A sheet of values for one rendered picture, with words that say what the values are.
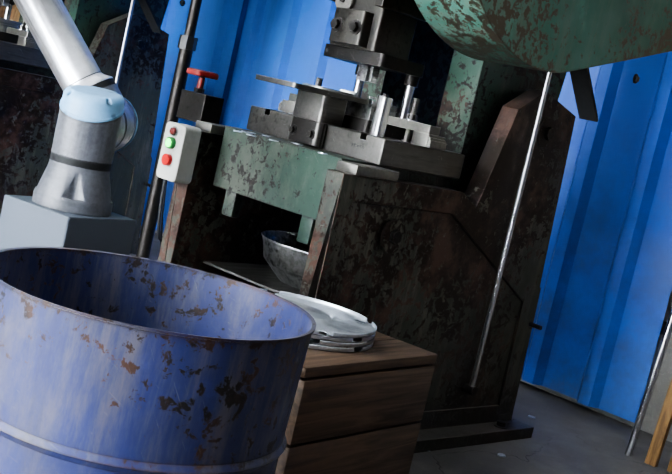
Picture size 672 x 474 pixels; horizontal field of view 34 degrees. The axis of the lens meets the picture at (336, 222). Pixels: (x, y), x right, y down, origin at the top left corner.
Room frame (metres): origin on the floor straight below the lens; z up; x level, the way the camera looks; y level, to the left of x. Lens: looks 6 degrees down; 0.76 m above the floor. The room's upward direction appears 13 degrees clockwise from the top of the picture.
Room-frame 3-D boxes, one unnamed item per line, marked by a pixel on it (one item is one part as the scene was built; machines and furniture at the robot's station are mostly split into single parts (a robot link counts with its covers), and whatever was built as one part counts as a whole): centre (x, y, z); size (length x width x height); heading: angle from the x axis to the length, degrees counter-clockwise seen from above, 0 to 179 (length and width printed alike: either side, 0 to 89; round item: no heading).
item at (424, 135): (2.56, -0.12, 0.76); 0.17 x 0.06 x 0.10; 48
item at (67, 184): (2.10, 0.50, 0.50); 0.15 x 0.15 x 0.10
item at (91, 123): (2.10, 0.50, 0.62); 0.13 x 0.12 x 0.14; 0
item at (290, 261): (2.67, 0.00, 0.36); 0.34 x 0.34 x 0.10
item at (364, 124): (2.68, 0.00, 0.72); 0.20 x 0.16 x 0.03; 48
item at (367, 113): (2.67, 0.00, 0.76); 0.15 x 0.09 x 0.05; 48
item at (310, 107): (2.54, 0.12, 0.72); 0.25 x 0.14 x 0.14; 138
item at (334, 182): (2.60, -0.29, 0.45); 0.92 x 0.12 x 0.90; 138
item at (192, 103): (2.71, 0.39, 0.62); 0.10 x 0.06 x 0.20; 48
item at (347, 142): (2.67, 0.00, 0.68); 0.45 x 0.30 x 0.06; 48
